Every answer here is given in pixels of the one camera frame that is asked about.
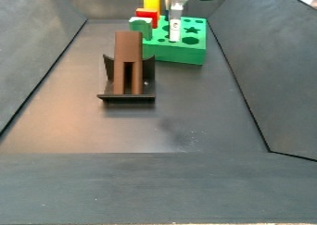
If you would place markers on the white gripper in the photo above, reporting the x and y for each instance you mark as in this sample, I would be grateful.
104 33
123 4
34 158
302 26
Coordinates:
174 6

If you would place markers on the brown square-circle object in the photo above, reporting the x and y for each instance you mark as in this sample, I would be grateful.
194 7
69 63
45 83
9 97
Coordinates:
127 54

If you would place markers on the dark curved fixture stand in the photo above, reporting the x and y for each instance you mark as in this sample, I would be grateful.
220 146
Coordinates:
127 97

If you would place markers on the red block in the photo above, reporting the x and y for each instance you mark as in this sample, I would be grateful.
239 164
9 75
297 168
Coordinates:
148 13

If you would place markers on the green notched block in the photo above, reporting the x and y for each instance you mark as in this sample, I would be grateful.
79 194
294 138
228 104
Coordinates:
143 25

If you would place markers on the green shape-sorter base block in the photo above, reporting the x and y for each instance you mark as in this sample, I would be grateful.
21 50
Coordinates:
188 50

